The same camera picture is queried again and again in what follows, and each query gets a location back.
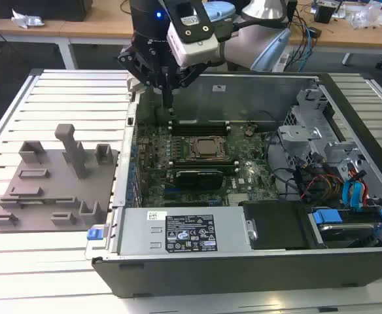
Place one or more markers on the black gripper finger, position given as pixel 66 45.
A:
pixel 187 76
pixel 142 70

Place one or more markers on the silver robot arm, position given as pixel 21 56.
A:
pixel 243 45

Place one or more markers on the black RAM slot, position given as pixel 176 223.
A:
pixel 201 161
pixel 199 132

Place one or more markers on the white plastic clip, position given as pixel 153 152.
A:
pixel 133 85

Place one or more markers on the wooden desk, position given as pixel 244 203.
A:
pixel 89 31
pixel 351 37

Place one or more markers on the silver CPU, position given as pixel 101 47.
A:
pixel 208 146

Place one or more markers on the CPU socket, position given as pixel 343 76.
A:
pixel 192 157

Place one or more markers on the black graphics card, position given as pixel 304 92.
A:
pixel 197 180

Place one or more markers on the black box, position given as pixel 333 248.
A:
pixel 37 10

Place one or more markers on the crumpled clear plastic wrap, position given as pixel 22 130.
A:
pixel 27 19

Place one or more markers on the metal drive cage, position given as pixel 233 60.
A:
pixel 295 137

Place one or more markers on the green motherboard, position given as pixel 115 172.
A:
pixel 253 183

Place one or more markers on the grey parts rack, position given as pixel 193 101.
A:
pixel 63 196

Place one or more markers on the grey power supply unit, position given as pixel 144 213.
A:
pixel 138 235

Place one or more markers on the blue case latch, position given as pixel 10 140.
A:
pixel 96 233

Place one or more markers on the black plastic air shroud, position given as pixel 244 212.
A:
pixel 276 225

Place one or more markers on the clear plastic bags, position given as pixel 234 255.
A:
pixel 367 16

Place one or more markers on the blue disk carrier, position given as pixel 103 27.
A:
pixel 326 217

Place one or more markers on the black open PC case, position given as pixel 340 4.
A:
pixel 210 274

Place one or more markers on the hard disk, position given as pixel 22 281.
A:
pixel 344 232

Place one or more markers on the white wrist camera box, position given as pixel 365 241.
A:
pixel 196 52

